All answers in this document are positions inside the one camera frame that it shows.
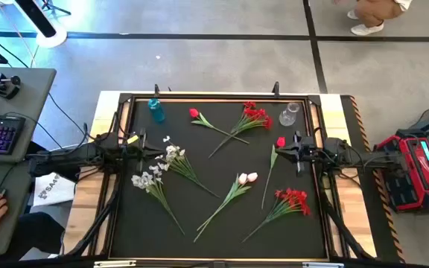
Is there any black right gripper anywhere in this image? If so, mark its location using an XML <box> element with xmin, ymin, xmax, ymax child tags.
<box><xmin>275</xmin><ymin>131</ymin><xmax>319</xmax><ymax>176</ymax></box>

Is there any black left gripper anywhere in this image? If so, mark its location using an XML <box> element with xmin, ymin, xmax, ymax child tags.
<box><xmin>124</xmin><ymin>128</ymin><xmax>165</xmax><ymax>173</ymax></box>

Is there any red tulip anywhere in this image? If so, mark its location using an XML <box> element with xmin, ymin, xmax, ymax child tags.
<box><xmin>188</xmin><ymin>107</ymin><xmax>250</xmax><ymax>145</ymax></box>
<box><xmin>261</xmin><ymin>136</ymin><xmax>287</xmax><ymax>210</ymax></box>

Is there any white flower bunch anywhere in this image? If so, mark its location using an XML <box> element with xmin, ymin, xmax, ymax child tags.
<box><xmin>131</xmin><ymin>170</ymin><xmax>185</xmax><ymax>235</ymax></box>
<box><xmin>154</xmin><ymin>135</ymin><xmax>221</xmax><ymax>198</ymax></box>

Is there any pink tulip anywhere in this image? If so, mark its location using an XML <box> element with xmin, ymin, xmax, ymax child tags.
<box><xmin>193</xmin><ymin>173</ymin><xmax>249</xmax><ymax>243</ymax></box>
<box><xmin>197</xmin><ymin>171</ymin><xmax>259</xmax><ymax>232</ymax></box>

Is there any blue textured vase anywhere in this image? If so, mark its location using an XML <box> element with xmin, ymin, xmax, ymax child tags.
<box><xmin>147</xmin><ymin>98</ymin><xmax>166</xmax><ymax>123</ymax></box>

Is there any red small-flower bunch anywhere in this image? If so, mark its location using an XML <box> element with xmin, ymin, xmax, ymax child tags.
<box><xmin>241</xmin><ymin>188</ymin><xmax>311</xmax><ymax>243</ymax></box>
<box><xmin>209</xmin><ymin>100</ymin><xmax>274</xmax><ymax>159</ymax></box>

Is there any clear glass vase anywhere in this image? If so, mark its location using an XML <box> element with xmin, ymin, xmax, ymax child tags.
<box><xmin>279</xmin><ymin>102</ymin><xmax>300</xmax><ymax>127</ymax></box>

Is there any black table mat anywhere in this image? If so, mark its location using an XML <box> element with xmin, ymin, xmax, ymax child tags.
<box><xmin>110</xmin><ymin>99</ymin><xmax>329</xmax><ymax>260</ymax></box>

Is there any red black power station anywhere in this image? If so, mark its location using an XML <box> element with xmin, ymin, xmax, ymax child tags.
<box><xmin>372</xmin><ymin>128</ymin><xmax>429</xmax><ymax>214</ymax></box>

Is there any grey desk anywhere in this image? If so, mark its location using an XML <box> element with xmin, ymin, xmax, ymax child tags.
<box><xmin>0</xmin><ymin>66</ymin><xmax>57</xmax><ymax>255</ymax></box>

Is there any person's leg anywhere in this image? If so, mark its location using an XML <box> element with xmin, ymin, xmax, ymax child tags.
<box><xmin>13</xmin><ymin>211</ymin><xmax>66</xmax><ymax>258</ymax></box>

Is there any yellow black hazard tape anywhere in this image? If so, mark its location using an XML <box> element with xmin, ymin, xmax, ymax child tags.
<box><xmin>349</xmin><ymin>95</ymin><xmax>406</xmax><ymax>264</ymax></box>

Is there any person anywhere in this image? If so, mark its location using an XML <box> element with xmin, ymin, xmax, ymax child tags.
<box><xmin>332</xmin><ymin>0</ymin><xmax>413</xmax><ymax>36</ymax></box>

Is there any black tripod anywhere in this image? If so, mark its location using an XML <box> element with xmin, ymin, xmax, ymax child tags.
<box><xmin>41</xmin><ymin>0</ymin><xmax>72</xmax><ymax>16</ymax></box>

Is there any black frame strut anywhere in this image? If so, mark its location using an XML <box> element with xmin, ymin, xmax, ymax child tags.
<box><xmin>65</xmin><ymin>174</ymin><xmax>122</xmax><ymax>258</ymax></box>
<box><xmin>318</xmin><ymin>174</ymin><xmax>375</xmax><ymax>260</ymax></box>

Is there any black cable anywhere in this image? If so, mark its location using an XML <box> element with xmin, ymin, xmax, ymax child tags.
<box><xmin>0</xmin><ymin>27</ymin><xmax>30</xmax><ymax>68</ymax></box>
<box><xmin>46</xmin><ymin>92</ymin><xmax>91</xmax><ymax>144</ymax></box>

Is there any silver metal bracket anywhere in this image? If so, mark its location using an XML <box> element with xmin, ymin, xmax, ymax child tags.
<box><xmin>302</xmin><ymin>261</ymin><xmax>345</xmax><ymax>268</ymax></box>
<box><xmin>94</xmin><ymin>260</ymin><xmax>137</xmax><ymax>268</ymax></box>

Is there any black desk-mounted handle device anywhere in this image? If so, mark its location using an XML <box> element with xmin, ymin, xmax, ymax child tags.
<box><xmin>0</xmin><ymin>71</ymin><xmax>22</xmax><ymax>100</ymax></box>

